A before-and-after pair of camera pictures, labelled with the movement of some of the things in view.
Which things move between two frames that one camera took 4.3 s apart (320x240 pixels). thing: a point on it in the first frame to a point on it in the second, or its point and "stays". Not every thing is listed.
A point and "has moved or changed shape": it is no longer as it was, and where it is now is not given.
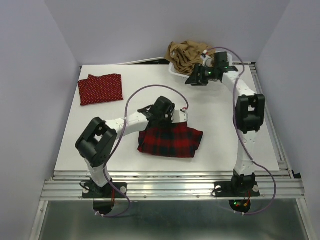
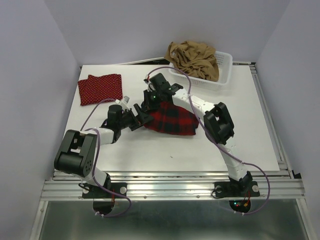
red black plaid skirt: (176, 140) has moved or changed shape
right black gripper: (194, 80) to (147, 105)
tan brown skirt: (185, 56) stays
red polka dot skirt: (101, 89) stays
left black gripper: (168, 123) to (143, 116)
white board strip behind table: (142, 60) stays
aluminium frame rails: (284, 185) stays
